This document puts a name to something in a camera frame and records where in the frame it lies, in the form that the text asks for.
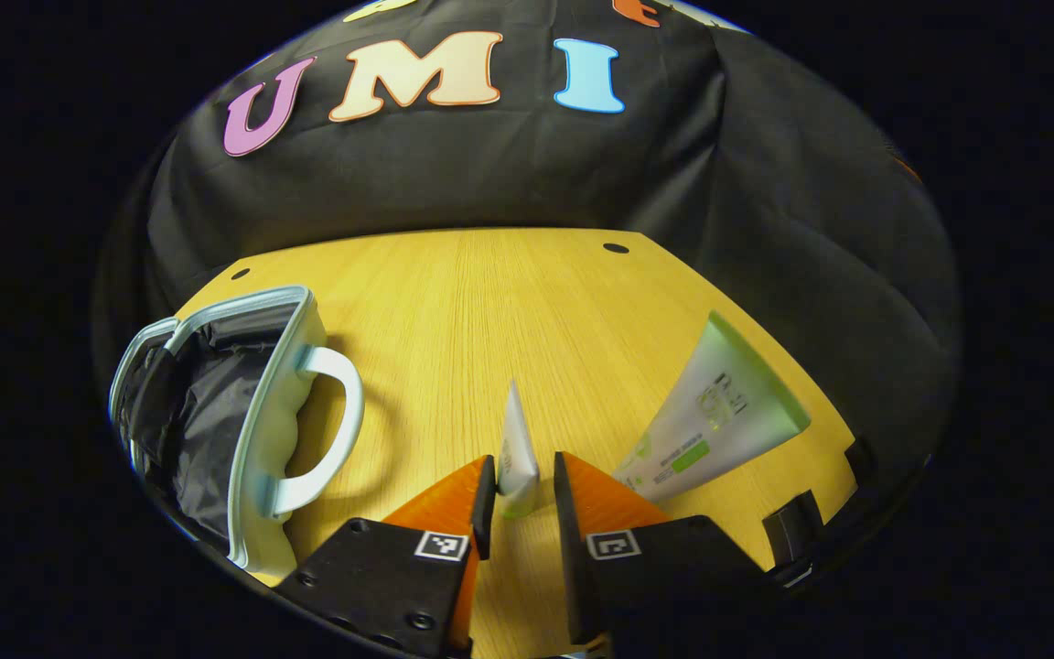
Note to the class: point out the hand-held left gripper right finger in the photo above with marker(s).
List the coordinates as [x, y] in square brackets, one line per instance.
[565, 549]

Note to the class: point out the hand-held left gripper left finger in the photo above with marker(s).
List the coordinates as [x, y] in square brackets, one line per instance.
[485, 503]

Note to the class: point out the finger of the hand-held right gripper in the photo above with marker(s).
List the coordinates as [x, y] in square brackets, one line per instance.
[861, 462]
[792, 535]

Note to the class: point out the small white green tube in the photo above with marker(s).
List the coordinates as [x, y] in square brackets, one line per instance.
[518, 458]

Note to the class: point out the large translucent green tube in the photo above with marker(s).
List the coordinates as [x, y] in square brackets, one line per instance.
[719, 403]

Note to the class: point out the small pale blue suitcase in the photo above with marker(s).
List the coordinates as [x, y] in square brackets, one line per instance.
[280, 403]

